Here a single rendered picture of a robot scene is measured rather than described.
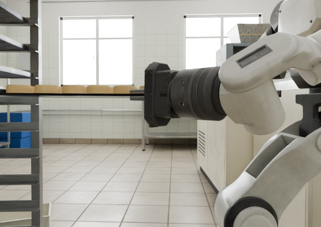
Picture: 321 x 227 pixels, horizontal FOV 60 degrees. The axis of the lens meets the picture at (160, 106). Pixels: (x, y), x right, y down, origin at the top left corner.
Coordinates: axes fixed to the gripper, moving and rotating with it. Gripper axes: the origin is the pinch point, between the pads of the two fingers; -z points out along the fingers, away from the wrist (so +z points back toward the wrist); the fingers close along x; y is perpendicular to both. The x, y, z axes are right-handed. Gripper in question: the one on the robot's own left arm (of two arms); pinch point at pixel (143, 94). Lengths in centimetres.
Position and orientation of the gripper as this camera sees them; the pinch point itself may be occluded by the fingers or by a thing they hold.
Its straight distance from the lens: 56.7
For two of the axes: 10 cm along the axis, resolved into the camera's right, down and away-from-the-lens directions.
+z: 7.4, 0.2, -6.7
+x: 0.1, -10.0, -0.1
